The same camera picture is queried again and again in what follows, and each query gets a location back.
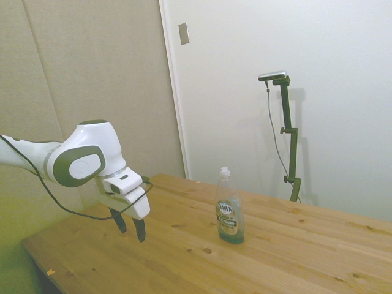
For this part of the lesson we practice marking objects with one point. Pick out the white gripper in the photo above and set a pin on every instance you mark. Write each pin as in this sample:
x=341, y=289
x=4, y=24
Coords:
x=134, y=204

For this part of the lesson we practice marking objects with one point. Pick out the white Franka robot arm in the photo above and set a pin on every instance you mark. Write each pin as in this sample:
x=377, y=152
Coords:
x=88, y=144

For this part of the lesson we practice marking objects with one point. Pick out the clear Dawn dish soap bottle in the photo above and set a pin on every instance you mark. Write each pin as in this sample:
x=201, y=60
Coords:
x=229, y=211

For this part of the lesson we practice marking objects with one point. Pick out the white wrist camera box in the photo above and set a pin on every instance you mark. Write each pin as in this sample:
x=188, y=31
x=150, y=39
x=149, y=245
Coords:
x=122, y=183

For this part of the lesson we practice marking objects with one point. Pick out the white door frame strip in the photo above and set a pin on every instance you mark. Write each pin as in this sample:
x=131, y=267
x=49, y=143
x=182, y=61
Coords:
x=174, y=88

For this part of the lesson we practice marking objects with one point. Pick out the dark green camera stand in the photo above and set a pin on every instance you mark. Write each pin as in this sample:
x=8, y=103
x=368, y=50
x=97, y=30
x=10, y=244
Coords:
x=290, y=137

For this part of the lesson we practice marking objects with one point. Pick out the grey wall plate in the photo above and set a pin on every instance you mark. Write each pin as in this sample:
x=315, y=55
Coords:
x=184, y=33

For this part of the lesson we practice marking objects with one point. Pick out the silver exterior camera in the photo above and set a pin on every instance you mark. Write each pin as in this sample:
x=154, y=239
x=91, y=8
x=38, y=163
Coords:
x=272, y=75

